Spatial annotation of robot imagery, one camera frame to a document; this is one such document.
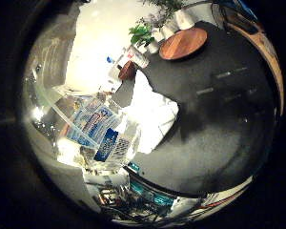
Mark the teal sticker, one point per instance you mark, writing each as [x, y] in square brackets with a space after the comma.
[134, 166]

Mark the round wooden tray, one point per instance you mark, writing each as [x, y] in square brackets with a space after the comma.
[182, 43]

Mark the small blue object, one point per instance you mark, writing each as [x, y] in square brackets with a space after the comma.
[110, 59]

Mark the small leafy green plant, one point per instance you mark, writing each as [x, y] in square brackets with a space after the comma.
[141, 33]

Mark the white checked cloth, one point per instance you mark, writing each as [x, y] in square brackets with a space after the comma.
[152, 111]

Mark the white plant pot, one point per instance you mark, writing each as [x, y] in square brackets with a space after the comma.
[184, 19]
[152, 47]
[167, 31]

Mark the white plastic box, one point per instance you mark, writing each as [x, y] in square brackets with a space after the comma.
[137, 56]

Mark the brown bowl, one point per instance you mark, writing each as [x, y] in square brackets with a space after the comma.
[127, 70]

